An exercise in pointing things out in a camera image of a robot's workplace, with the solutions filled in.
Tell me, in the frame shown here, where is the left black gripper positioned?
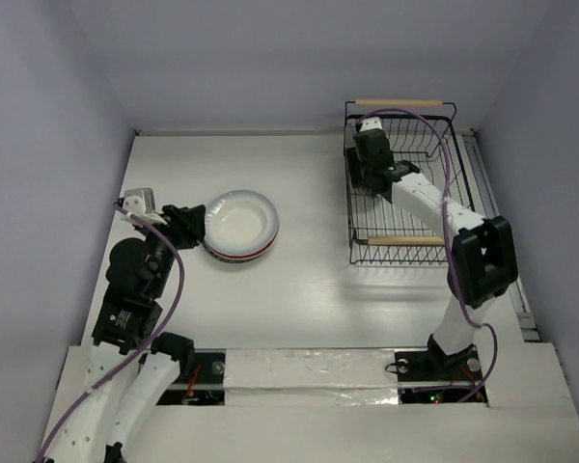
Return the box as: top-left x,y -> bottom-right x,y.
138,203 -> 206,295

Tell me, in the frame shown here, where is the white bowl plate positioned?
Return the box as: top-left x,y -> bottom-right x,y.
205,189 -> 280,252

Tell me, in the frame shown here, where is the blue floral plate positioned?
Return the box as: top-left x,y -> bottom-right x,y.
205,247 -> 269,264

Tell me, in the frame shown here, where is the black wire dish rack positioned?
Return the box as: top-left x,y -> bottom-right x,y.
344,99 -> 487,267

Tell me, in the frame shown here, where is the red and teal plate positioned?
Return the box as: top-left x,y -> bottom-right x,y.
205,232 -> 278,258

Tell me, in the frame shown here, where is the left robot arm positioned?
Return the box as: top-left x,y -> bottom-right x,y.
36,196 -> 206,462

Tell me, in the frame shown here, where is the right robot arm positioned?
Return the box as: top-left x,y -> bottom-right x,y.
346,117 -> 518,378

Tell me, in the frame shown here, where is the silver tape strip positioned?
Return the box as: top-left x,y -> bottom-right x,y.
223,348 -> 399,407

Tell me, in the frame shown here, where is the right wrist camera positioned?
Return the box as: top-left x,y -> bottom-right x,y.
356,116 -> 383,133

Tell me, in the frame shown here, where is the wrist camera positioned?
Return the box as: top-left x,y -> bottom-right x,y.
356,116 -> 383,133
118,187 -> 168,228

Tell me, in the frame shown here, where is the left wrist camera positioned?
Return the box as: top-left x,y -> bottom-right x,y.
118,187 -> 168,228

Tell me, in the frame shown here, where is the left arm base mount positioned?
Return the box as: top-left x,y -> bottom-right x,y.
151,332 -> 226,406

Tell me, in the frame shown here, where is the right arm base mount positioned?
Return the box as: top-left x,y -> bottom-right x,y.
384,338 -> 488,405

